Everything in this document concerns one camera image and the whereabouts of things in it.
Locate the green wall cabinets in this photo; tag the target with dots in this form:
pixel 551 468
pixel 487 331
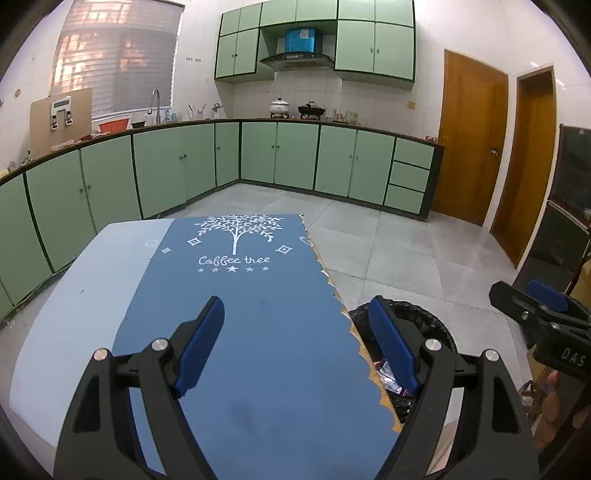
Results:
pixel 374 46

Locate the pale blue table mat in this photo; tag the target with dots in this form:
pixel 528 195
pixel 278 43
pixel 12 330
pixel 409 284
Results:
pixel 92 286

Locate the chrome faucet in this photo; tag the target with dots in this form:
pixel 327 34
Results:
pixel 156 104

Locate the green kitchen base cabinets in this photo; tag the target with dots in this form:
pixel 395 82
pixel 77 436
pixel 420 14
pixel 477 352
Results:
pixel 295 152

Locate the plain wooden door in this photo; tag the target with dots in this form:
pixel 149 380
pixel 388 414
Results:
pixel 531 175

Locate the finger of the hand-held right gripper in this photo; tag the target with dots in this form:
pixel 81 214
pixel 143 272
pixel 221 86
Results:
pixel 512 297
pixel 547 295

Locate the range hood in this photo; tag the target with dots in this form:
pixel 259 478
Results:
pixel 298 60

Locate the white gadget on panel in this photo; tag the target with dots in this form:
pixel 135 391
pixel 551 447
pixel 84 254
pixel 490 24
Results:
pixel 61 110

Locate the blue box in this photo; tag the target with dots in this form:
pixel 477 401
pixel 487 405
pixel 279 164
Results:
pixel 301 40

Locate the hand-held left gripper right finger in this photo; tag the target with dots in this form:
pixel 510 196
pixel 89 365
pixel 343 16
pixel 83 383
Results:
pixel 392 346

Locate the white cooking pot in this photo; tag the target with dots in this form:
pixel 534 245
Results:
pixel 280 107

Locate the black wok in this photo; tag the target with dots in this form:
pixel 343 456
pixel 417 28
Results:
pixel 310 110

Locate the person's right hand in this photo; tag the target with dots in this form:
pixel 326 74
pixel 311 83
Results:
pixel 551 406

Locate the blue tree print tablecloth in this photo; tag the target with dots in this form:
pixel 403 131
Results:
pixel 258 314

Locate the brown cardboard box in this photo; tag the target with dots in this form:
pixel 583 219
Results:
pixel 584 277

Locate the black cabinet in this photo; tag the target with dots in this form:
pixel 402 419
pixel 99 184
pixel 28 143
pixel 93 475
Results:
pixel 572 184

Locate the red basin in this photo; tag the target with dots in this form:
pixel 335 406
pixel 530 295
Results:
pixel 113 126

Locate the window blinds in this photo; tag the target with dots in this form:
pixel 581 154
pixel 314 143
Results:
pixel 115 60

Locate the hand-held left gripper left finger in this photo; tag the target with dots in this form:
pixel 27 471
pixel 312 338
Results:
pixel 203 346

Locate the utensil holder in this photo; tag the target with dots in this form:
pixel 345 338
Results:
pixel 196 114

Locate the trash bin with black bag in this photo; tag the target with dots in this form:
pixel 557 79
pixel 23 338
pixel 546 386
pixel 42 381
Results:
pixel 429 323

